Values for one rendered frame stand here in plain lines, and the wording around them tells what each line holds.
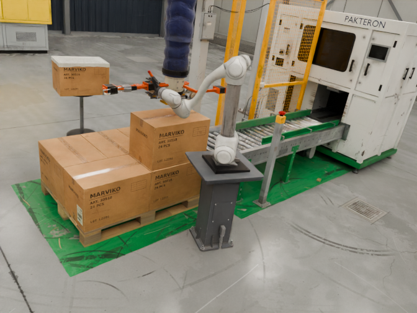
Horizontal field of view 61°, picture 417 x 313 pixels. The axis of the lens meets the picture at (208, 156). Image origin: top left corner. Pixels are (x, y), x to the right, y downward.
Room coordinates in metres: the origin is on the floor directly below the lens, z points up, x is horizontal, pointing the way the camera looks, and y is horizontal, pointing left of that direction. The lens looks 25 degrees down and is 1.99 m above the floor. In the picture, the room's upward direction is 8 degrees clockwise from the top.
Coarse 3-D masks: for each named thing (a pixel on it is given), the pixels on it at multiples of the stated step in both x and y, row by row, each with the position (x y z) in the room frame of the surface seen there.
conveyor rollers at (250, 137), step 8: (288, 120) 4.72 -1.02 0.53; (296, 120) 4.74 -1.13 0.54; (304, 120) 4.77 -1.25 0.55; (312, 120) 4.87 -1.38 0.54; (248, 128) 4.16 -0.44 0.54; (256, 128) 4.19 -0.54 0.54; (264, 128) 4.22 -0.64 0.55; (272, 128) 4.25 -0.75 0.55; (288, 128) 4.39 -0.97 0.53; (296, 128) 4.41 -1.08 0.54; (208, 136) 3.73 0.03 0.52; (216, 136) 3.78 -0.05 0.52; (240, 136) 3.88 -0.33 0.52; (248, 136) 3.91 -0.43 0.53; (256, 136) 3.94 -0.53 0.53; (264, 136) 3.97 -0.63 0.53; (208, 144) 3.47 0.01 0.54; (240, 144) 3.63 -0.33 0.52; (248, 144) 3.66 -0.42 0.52; (256, 144) 3.70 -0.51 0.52
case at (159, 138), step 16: (144, 112) 3.01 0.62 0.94; (160, 112) 3.07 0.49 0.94; (192, 112) 3.20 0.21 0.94; (144, 128) 2.80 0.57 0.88; (160, 128) 2.72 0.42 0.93; (176, 128) 2.83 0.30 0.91; (192, 128) 2.95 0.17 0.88; (208, 128) 3.09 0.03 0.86; (144, 144) 2.78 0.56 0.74; (160, 144) 2.73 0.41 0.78; (176, 144) 2.84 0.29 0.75; (192, 144) 2.97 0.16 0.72; (144, 160) 2.77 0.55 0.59; (160, 160) 2.74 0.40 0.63; (176, 160) 2.86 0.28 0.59
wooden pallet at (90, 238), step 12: (48, 192) 2.91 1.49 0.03; (60, 204) 2.60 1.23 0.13; (168, 204) 2.82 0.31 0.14; (180, 204) 3.04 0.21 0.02; (192, 204) 3.03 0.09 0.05; (144, 216) 2.63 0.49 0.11; (156, 216) 2.78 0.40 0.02; (168, 216) 2.82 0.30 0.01; (120, 228) 2.53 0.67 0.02; (132, 228) 2.55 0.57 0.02; (84, 240) 2.25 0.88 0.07; (96, 240) 2.32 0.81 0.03
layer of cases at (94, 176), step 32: (128, 128) 3.58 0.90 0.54; (64, 160) 2.65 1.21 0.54; (96, 160) 2.74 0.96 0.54; (128, 160) 2.82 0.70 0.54; (64, 192) 2.53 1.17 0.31; (96, 192) 2.32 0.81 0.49; (128, 192) 2.52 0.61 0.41; (160, 192) 2.74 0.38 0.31; (192, 192) 3.02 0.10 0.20; (96, 224) 2.32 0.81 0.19
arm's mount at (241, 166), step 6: (204, 156) 2.63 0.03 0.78; (210, 162) 2.53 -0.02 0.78; (240, 162) 2.64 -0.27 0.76; (216, 168) 2.43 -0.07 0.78; (222, 168) 2.45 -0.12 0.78; (228, 168) 2.47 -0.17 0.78; (234, 168) 2.49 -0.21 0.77; (240, 168) 2.51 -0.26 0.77; (246, 168) 2.54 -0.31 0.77; (216, 174) 2.40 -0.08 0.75
